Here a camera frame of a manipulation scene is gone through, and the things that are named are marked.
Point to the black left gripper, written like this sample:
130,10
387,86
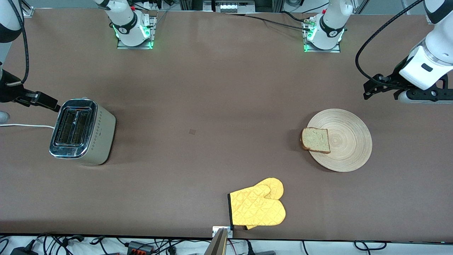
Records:
393,80

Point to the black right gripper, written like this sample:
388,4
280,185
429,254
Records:
10,92

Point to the round wooden plate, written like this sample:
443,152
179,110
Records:
350,145

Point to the slice of brown bread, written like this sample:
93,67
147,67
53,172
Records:
316,140

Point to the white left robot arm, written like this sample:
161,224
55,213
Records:
331,40

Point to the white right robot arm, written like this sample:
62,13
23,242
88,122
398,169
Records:
131,37

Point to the silver two-slot toaster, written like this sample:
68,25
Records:
99,141

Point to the yellow quilted oven mitt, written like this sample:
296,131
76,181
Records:
254,209
276,187

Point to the black power adapter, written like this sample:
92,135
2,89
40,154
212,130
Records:
23,251

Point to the grey power strip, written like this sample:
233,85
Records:
230,7

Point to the black orange connector block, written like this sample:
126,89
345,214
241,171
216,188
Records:
139,248

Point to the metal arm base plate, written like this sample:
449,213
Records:
336,50
124,45

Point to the aluminium table corner bracket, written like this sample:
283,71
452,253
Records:
429,19
30,12

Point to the metal camera mount bar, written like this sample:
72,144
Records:
219,244

